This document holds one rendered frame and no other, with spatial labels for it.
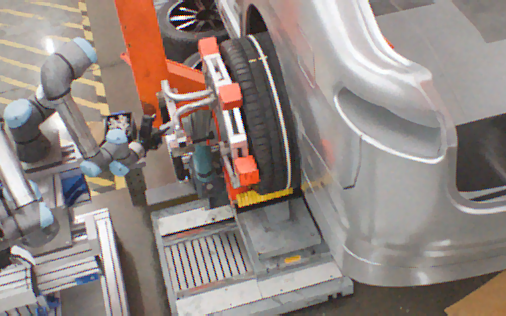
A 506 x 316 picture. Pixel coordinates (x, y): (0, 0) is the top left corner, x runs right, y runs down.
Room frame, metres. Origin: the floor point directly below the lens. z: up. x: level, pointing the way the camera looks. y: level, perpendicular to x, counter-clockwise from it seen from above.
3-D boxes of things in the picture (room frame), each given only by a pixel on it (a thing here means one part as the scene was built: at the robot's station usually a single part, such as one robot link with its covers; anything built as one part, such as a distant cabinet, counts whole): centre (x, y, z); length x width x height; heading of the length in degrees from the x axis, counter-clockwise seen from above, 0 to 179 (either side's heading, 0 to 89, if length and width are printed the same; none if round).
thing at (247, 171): (1.93, 0.03, 0.85); 0.09 x 0.08 x 0.07; 10
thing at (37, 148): (2.28, 0.92, 0.87); 0.15 x 0.15 x 0.10
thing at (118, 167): (2.13, 0.53, 0.81); 0.11 x 0.08 x 0.09; 145
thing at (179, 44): (3.83, 0.17, 0.39); 0.66 x 0.66 x 0.24
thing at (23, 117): (2.28, 0.91, 0.98); 0.13 x 0.12 x 0.14; 141
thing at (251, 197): (2.14, -0.03, 0.51); 0.29 x 0.06 x 0.06; 100
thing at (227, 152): (2.24, 0.09, 0.85); 0.54 x 0.07 x 0.54; 10
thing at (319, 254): (2.27, -0.07, 0.13); 0.50 x 0.36 x 0.10; 10
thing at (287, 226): (2.27, -0.07, 0.32); 0.40 x 0.30 x 0.28; 10
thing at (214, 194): (2.56, 0.11, 0.26); 0.42 x 0.18 x 0.35; 100
